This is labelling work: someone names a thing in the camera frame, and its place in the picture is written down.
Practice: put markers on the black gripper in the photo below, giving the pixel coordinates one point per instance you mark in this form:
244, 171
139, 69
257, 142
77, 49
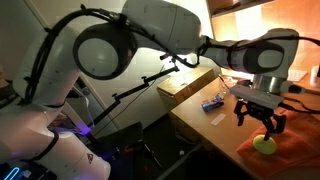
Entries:
260, 111

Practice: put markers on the wooden desk shelf unit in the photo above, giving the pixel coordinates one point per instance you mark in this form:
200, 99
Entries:
233, 10

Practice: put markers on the clear plastic cup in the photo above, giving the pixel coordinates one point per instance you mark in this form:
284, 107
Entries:
225, 87

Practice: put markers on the white keyboard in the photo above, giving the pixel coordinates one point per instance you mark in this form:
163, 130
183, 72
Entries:
296, 76

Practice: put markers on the black stand base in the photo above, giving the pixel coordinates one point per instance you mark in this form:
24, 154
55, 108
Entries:
123, 146

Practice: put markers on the orange terry towel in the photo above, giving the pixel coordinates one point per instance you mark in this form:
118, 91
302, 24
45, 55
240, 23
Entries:
296, 150

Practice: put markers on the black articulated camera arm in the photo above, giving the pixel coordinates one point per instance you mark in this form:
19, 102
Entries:
133, 91

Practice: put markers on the black stereo camera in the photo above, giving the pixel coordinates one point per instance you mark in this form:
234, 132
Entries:
164, 57

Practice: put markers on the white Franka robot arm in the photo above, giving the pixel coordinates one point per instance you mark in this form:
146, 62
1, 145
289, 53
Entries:
160, 23

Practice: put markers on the yellow-green tennis ball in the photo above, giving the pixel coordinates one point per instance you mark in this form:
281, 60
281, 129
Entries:
263, 146

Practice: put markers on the white tape strip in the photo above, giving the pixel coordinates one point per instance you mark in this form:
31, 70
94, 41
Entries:
218, 119

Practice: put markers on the small white bottle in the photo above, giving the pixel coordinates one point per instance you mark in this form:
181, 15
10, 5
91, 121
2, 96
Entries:
314, 76

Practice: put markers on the small blue printed box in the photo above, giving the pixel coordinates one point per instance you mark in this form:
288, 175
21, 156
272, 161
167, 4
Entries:
212, 104

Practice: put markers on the cardboard box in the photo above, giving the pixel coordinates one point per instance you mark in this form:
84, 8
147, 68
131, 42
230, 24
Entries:
186, 88

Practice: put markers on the purple zip pouch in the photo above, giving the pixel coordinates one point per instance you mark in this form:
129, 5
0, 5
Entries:
245, 82

